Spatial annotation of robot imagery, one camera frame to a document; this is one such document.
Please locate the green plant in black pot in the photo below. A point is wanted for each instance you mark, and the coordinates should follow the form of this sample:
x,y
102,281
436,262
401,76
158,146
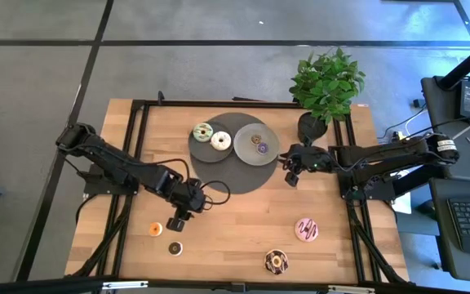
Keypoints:
x,y
325,87

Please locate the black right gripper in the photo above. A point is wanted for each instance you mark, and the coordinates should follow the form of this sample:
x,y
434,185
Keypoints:
x,y
312,159

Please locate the black aluminium table frame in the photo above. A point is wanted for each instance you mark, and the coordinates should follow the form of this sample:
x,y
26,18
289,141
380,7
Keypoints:
x,y
218,103

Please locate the small purple donut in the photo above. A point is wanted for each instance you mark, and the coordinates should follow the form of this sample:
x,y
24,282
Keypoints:
x,y
259,148

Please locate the white sprinkled donut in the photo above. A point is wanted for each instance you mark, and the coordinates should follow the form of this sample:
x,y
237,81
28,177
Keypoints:
x,y
215,143

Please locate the silver metal bracket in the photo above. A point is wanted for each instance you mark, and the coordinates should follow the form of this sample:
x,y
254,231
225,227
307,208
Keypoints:
x,y
351,290
125,285

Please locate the chocolate donut white drizzle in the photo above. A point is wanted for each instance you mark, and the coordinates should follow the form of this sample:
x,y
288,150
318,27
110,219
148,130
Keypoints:
x,y
268,265

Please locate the pink donut chocolate drizzle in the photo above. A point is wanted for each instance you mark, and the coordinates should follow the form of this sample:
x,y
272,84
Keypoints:
x,y
299,228

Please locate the black pole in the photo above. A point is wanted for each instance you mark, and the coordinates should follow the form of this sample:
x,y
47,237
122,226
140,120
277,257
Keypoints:
x,y
469,61

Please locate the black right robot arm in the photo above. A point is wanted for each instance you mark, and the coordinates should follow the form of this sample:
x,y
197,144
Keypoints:
x,y
382,155

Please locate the round dark woven placemat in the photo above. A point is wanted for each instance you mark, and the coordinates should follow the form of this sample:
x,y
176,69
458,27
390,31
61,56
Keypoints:
x,y
235,179

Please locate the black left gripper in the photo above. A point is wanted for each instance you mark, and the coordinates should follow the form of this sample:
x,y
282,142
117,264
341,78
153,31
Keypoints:
x,y
190,198

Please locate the white paper sheet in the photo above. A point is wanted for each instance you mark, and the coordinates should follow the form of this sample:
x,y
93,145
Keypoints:
x,y
402,206

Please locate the small brown donut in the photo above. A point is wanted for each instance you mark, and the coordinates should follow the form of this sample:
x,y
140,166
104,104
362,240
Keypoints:
x,y
252,139

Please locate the small chocolate donut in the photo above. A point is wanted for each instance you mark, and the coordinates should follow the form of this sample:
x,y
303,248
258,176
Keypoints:
x,y
170,248

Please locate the light grey plate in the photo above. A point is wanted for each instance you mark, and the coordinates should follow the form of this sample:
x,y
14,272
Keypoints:
x,y
245,153

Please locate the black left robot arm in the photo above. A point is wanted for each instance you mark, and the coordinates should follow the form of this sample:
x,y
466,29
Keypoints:
x,y
112,161

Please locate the black clamp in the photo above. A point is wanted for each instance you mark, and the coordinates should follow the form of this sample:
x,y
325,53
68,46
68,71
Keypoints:
x,y
160,98

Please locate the small orange donut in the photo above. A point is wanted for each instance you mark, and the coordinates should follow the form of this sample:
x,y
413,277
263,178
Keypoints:
x,y
152,229

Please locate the green frosted donut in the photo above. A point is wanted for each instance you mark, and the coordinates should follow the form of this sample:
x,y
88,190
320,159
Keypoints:
x,y
196,132

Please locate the dark grey plate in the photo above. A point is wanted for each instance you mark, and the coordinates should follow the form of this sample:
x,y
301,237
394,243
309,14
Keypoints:
x,y
206,153

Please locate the dark side desk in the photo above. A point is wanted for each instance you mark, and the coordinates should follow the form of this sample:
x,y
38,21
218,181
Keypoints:
x,y
443,106

